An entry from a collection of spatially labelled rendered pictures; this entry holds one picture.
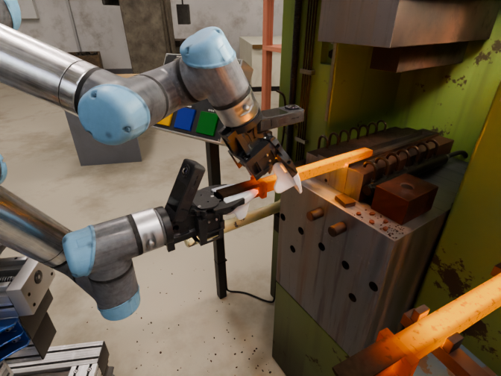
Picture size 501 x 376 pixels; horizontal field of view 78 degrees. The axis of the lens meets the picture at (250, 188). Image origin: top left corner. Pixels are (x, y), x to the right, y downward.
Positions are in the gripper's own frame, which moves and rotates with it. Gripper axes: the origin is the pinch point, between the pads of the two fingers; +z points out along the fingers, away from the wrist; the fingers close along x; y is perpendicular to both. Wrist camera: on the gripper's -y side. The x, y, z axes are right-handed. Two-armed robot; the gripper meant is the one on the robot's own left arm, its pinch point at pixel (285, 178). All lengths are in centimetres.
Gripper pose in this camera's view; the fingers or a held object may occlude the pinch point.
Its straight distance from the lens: 71.1
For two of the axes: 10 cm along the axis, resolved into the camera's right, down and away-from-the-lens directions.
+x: 5.5, 4.1, -7.2
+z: 4.1, 6.3, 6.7
